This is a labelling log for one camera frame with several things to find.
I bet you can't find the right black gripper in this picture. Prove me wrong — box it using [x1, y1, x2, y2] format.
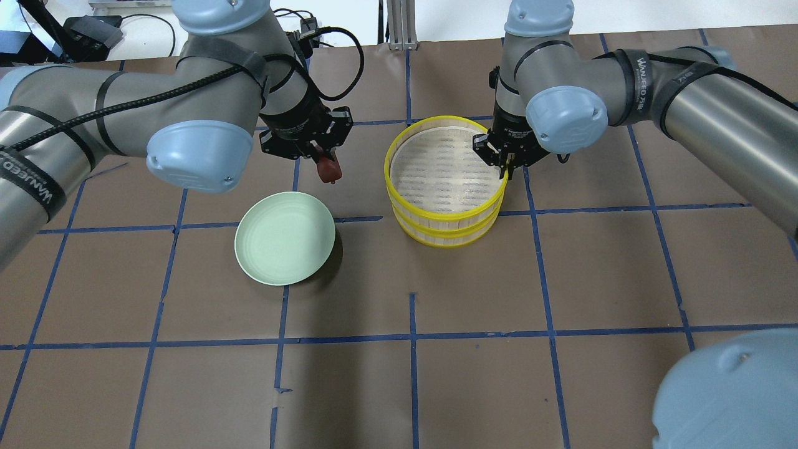
[471, 110, 549, 180]

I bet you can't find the yellow steamer layer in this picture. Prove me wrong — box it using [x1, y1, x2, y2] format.
[392, 206, 499, 248]
[383, 115, 507, 228]

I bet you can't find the black camera stand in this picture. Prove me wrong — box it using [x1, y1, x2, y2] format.
[1, 1, 123, 67]

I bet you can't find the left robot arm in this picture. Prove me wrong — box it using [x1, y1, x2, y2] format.
[1, 1, 353, 268]

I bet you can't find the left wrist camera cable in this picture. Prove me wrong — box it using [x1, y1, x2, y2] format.
[0, 25, 365, 153]

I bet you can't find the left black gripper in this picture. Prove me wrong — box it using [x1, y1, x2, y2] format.
[259, 96, 353, 160]

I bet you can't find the brown bun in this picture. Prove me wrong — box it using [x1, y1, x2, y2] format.
[316, 152, 342, 185]

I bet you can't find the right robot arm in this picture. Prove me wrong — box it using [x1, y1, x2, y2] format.
[473, 1, 797, 448]

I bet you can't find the black power adapter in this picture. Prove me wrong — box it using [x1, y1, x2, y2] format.
[300, 17, 319, 42]

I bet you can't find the aluminium frame post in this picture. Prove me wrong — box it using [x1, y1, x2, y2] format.
[385, 0, 419, 51]

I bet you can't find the light green plate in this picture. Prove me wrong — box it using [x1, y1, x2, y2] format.
[234, 191, 336, 286]

